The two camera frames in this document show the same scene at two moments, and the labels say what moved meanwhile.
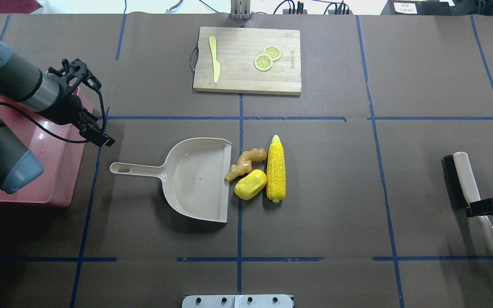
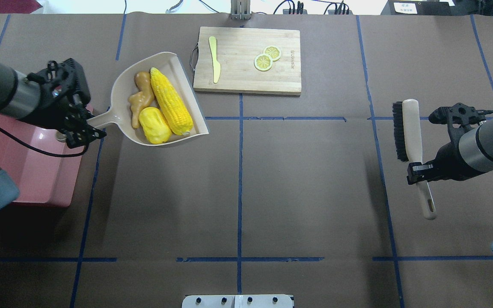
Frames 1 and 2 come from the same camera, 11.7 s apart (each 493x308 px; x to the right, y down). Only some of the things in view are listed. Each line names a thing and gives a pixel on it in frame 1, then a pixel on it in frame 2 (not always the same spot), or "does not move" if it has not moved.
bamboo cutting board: [237, 48] does not move
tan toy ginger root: [243, 165] to [143, 99]
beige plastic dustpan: [192, 177] to [118, 116]
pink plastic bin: [59, 147] does not move
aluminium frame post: [240, 10] does not move
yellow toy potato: [250, 184] to [156, 128]
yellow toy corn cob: [276, 171] to [171, 102]
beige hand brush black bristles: [462, 190] to [407, 122]
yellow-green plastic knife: [216, 66] does not move
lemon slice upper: [274, 51] does not move
